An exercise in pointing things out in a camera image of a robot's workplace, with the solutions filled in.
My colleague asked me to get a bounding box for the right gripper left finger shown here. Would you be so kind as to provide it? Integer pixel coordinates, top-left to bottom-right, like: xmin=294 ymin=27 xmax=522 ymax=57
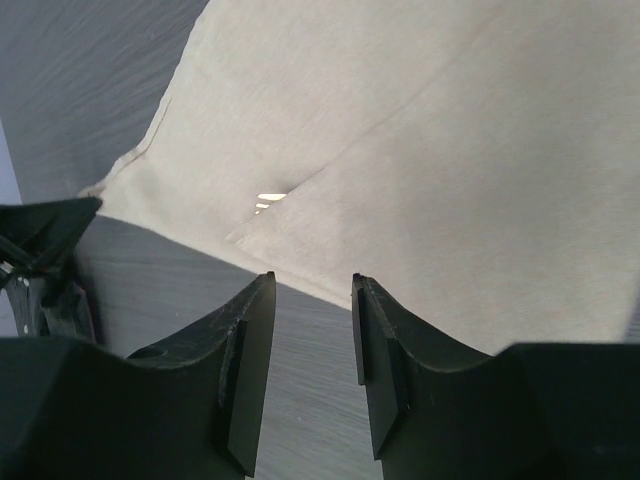
xmin=1 ymin=272 xmax=276 ymax=479

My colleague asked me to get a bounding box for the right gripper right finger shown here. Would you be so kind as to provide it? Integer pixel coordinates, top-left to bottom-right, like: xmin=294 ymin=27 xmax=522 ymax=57
xmin=352 ymin=274 xmax=639 ymax=479

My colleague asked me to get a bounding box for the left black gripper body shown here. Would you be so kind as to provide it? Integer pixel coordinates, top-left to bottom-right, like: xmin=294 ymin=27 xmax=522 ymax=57
xmin=1 ymin=259 xmax=97 ymax=343

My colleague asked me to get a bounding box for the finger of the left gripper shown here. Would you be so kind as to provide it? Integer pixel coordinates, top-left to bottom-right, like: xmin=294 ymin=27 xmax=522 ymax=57
xmin=1 ymin=197 xmax=102 ymax=275

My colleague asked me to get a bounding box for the beige cloth napkin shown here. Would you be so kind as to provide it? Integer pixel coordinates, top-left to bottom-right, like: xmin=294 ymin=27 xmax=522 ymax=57
xmin=88 ymin=1 xmax=639 ymax=353

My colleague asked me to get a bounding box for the gold fork green handle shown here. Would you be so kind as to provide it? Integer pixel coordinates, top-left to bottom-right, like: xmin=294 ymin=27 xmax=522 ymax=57
xmin=254 ymin=193 xmax=287 ymax=215

